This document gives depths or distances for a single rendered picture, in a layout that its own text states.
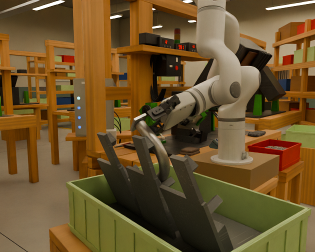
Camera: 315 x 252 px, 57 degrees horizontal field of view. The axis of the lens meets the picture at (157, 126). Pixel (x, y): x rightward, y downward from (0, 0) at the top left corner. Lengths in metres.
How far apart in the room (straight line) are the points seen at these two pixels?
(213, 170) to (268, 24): 10.36
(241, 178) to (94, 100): 0.97
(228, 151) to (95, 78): 0.91
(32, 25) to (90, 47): 11.07
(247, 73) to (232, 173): 0.43
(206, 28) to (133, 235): 0.63
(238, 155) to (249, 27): 10.52
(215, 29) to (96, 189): 0.67
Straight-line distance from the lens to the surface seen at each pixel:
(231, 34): 1.23
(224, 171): 1.30
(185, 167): 0.59
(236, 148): 1.33
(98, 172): 1.87
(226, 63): 0.87
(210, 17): 0.97
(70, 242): 1.03
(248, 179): 1.26
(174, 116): 0.81
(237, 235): 0.93
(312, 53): 5.08
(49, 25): 13.23
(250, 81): 1.29
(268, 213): 0.95
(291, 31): 5.86
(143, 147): 0.73
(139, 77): 2.04
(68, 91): 9.66
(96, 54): 1.81
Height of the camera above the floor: 1.28
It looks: 8 degrees down
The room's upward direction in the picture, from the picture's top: straight up
